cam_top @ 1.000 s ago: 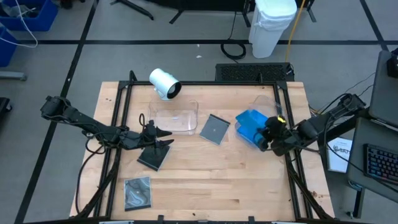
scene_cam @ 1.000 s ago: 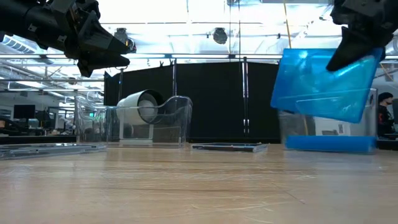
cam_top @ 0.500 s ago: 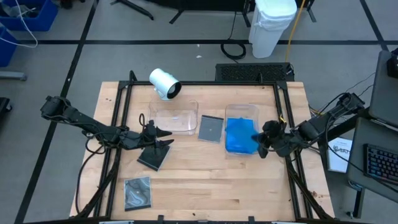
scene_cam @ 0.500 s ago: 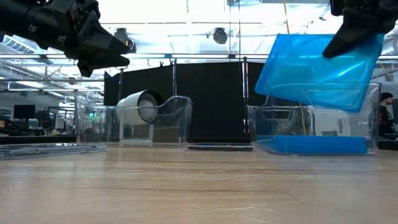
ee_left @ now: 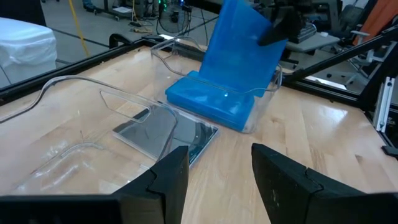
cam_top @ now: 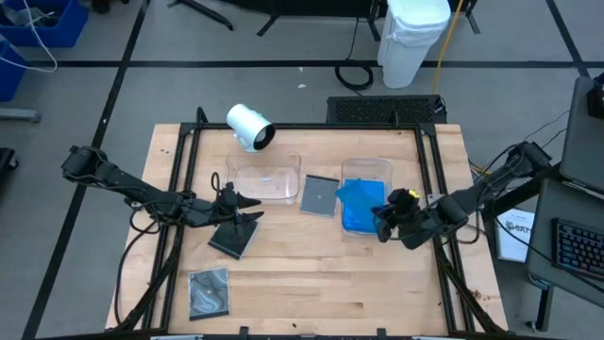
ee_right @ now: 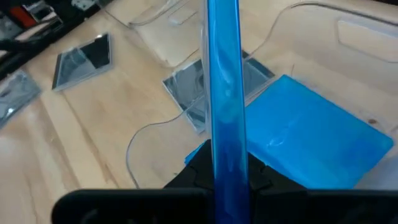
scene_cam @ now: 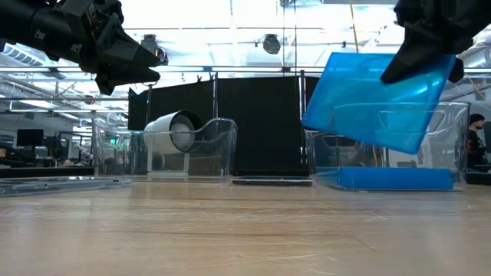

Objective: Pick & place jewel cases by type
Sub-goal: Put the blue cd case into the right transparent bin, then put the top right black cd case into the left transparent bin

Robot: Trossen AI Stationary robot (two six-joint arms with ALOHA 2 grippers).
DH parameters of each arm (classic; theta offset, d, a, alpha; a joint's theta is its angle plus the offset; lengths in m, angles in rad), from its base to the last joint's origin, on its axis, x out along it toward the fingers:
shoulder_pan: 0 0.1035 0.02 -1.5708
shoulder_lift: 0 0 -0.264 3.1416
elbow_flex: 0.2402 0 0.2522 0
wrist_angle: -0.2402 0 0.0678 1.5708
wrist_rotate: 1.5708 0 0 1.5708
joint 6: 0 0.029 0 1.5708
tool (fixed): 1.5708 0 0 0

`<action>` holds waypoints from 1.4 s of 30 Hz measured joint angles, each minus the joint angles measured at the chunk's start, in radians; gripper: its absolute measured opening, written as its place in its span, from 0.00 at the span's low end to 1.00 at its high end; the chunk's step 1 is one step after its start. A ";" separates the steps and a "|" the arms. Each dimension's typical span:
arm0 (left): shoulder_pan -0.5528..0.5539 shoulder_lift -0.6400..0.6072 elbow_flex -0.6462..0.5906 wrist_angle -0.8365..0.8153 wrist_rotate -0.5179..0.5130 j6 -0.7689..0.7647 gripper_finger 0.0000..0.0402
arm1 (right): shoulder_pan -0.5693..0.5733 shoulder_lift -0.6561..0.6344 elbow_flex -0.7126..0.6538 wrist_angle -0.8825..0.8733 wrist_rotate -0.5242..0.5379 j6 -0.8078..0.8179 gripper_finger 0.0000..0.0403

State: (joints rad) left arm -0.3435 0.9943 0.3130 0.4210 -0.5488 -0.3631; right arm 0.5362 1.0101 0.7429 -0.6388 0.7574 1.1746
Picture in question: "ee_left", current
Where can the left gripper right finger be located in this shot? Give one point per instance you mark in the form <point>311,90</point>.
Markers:
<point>280,193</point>

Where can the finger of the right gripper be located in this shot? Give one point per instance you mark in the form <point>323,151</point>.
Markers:
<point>276,29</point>

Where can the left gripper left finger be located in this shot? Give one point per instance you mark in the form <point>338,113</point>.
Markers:
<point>168,186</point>

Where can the black keyboard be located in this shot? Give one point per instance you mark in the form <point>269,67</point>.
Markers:
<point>306,32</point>

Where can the grey desk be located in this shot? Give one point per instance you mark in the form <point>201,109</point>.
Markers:
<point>311,43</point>

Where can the white office chair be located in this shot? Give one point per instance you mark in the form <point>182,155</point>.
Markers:
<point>357,56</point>

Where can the orange panel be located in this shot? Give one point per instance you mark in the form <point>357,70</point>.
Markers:
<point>379,18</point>

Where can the black floor fan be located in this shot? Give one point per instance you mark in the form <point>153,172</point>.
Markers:
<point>171,18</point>

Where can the clear plastic bin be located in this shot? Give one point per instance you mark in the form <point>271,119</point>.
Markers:
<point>62,130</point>
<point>168,71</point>

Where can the silver aluminium extrusion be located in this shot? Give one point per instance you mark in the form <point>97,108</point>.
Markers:
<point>384,104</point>

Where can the person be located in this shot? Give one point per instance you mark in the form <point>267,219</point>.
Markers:
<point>88,4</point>

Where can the white trash bin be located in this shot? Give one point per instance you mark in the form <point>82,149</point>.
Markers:
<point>25,49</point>

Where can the black partition panel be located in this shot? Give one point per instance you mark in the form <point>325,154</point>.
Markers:
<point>21,9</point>

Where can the black metal table frame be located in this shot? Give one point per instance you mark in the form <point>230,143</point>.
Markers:
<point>77,67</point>

